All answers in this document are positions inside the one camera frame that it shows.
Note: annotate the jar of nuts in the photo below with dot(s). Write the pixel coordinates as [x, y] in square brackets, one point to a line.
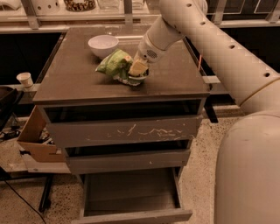
[79, 5]

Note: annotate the white perforated container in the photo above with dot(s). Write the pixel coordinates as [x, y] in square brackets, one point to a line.
[45, 7]

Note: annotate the grey top drawer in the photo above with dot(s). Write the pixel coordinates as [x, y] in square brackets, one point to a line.
[131, 123]

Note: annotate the grey middle drawer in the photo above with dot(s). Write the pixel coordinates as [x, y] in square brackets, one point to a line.
[127, 157]

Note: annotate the grey open bottom drawer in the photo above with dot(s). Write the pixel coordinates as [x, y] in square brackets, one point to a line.
[132, 197]

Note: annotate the brown cardboard box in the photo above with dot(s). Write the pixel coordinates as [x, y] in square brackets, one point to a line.
[34, 144]

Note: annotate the white ceramic bowl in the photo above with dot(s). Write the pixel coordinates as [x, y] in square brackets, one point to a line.
[103, 45]

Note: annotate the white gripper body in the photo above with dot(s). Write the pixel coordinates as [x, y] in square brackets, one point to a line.
[146, 52]

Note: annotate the black metal stand leg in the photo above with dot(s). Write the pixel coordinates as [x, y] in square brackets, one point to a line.
[45, 202]

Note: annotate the white paper cup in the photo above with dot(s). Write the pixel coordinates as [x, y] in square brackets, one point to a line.
[25, 79]

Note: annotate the green jalapeno chip bag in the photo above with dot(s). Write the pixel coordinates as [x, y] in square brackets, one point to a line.
[117, 66]

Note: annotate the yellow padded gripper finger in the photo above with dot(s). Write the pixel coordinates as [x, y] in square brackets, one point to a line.
[138, 68]

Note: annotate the grey metal rail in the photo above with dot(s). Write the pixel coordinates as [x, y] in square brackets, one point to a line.
[216, 87]

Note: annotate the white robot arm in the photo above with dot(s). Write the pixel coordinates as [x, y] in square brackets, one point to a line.
[247, 175]

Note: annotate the grey drawer cabinet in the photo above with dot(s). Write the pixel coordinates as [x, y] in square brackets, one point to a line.
[71, 80]

